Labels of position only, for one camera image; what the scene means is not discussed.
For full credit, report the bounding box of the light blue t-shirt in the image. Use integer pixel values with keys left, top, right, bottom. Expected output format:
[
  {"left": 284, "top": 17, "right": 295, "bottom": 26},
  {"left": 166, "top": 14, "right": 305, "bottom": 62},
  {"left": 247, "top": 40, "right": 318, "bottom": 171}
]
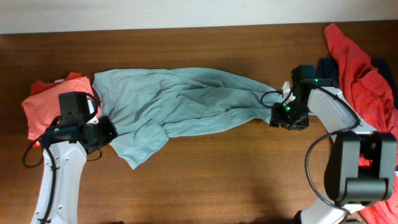
[{"left": 93, "top": 68, "right": 282, "bottom": 169}]

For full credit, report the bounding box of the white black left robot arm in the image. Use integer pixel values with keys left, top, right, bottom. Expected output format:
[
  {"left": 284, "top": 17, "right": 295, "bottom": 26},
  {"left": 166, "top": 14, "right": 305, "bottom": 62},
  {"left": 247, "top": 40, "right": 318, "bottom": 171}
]
[{"left": 31, "top": 91, "right": 118, "bottom": 223}]

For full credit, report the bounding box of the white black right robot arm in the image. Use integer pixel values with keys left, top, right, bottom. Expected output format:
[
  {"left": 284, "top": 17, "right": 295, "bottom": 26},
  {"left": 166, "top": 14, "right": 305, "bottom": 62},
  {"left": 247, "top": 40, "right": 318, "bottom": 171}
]
[{"left": 270, "top": 65, "right": 397, "bottom": 224}]

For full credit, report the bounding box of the navy blue garment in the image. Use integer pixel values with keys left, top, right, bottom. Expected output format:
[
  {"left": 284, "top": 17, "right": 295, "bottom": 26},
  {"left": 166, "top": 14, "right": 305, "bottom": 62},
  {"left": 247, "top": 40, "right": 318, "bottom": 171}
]
[{"left": 317, "top": 58, "right": 397, "bottom": 108}]

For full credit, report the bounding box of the folded coral pink shirt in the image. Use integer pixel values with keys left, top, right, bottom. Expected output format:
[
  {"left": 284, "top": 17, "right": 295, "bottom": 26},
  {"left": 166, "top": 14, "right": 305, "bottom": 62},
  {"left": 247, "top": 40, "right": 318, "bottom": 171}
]
[{"left": 22, "top": 77, "right": 93, "bottom": 141}]

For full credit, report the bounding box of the folded red shirt underneath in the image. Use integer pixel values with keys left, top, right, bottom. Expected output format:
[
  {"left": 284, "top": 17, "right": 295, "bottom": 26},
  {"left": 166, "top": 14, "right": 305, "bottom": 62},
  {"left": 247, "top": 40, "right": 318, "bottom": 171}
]
[{"left": 30, "top": 72, "right": 82, "bottom": 95}]

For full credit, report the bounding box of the red crumpled garment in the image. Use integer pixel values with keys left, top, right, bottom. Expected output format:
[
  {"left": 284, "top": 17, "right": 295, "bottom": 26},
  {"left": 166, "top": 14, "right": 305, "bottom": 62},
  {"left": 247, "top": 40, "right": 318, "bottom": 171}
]
[{"left": 323, "top": 22, "right": 398, "bottom": 224}]

